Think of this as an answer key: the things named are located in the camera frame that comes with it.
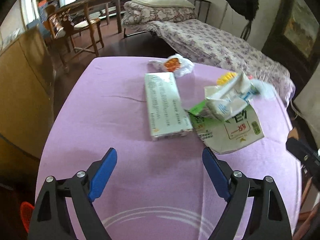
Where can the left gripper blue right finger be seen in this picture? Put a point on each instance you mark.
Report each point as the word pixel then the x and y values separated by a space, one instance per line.
pixel 219 173

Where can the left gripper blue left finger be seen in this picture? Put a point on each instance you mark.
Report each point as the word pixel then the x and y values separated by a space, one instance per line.
pixel 99 173

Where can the green white crumpled bag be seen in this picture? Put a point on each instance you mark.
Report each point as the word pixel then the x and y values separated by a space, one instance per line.
pixel 224 137

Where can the crumpled white blue carton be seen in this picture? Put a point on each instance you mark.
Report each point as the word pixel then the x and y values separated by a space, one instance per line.
pixel 223 102

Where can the red plastic waste basket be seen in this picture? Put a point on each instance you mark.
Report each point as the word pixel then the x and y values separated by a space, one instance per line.
pixel 26 211

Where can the white carton box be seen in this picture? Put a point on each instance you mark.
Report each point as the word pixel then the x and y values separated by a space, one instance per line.
pixel 167 118

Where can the tan wooden cabinet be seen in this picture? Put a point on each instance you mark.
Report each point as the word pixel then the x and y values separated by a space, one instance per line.
pixel 27 90

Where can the orange white plastic wrapper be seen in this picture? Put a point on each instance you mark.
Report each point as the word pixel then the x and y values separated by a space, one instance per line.
pixel 176 64

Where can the framed painting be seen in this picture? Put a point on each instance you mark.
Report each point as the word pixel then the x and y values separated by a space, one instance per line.
pixel 300 26

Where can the floral purple bed quilt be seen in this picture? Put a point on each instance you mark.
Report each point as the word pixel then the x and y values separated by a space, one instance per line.
pixel 205 44

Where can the wooden chair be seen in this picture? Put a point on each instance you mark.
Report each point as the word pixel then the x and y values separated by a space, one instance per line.
pixel 62 28

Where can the wooden desk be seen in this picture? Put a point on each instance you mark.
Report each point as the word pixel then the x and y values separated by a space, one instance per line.
pixel 111 7

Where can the cream pillow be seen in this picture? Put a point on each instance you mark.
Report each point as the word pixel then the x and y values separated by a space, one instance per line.
pixel 165 3

